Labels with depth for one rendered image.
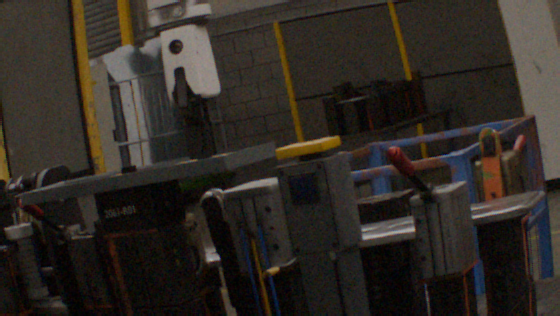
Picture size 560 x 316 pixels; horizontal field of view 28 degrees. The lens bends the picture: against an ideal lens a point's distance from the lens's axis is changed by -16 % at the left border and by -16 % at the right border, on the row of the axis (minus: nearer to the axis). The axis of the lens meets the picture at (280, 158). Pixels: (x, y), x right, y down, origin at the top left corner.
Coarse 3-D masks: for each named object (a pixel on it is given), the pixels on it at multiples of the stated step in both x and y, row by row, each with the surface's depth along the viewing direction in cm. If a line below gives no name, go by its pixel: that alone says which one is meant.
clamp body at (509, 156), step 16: (480, 160) 197; (512, 160) 196; (480, 176) 197; (512, 176) 195; (480, 192) 197; (512, 192) 195; (528, 256) 204; (528, 272) 204; (528, 288) 199; (528, 304) 199
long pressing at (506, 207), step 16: (528, 192) 187; (480, 208) 186; (496, 208) 179; (512, 208) 172; (528, 208) 173; (368, 224) 200; (384, 224) 195; (400, 224) 192; (480, 224) 175; (368, 240) 183; (384, 240) 182; (400, 240) 181; (208, 256) 200
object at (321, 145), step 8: (336, 136) 159; (296, 144) 158; (304, 144) 155; (312, 144) 155; (320, 144) 154; (328, 144) 156; (336, 144) 158; (280, 152) 156; (288, 152) 156; (296, 152) 156; (304, 152) 155; (312, 152) 155; (320, 152) 158; (304, 160) 157
